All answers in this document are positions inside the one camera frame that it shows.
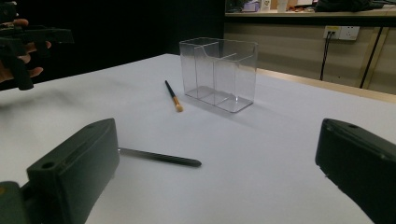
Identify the clear plastic organizer box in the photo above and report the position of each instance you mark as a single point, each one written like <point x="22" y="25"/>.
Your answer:
<point x="219" y="74"/>

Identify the wooden table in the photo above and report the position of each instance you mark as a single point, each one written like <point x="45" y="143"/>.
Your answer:
<point x="327" y="83"/>

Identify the black horizontal bar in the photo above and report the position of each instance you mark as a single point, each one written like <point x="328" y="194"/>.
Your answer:
<point x="311" y="19"/>

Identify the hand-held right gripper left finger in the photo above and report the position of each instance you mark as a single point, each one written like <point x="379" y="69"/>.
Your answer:
<point x="74" y="165"/>

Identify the black makeup brush silver ferrule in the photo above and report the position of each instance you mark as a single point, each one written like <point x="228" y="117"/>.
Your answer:
<point x="162" y="157"/>

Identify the white cup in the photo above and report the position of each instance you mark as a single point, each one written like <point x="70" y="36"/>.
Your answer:
<point x="265" y="5"/>

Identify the black makeup brush tan bristles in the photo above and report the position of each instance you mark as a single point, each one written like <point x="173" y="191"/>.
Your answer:
<point x="173" y="95"/>

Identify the black curtain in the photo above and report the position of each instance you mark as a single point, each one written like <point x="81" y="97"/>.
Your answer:
<point x="124" y="28"/>

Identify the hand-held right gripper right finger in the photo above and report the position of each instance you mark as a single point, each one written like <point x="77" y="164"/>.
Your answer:
<point x="361" y="161"/>

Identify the purple box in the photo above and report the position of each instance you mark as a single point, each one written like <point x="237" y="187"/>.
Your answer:
<point x="251" y="6"/>

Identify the white table mat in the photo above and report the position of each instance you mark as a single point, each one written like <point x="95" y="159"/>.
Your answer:
<point x="249" y="155"/>

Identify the white wall socket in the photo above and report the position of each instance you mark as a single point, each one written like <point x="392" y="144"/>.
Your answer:
<point x="345" y="33"/>

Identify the black bag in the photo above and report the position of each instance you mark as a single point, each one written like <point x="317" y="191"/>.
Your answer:
<point x="345" y="5"/>

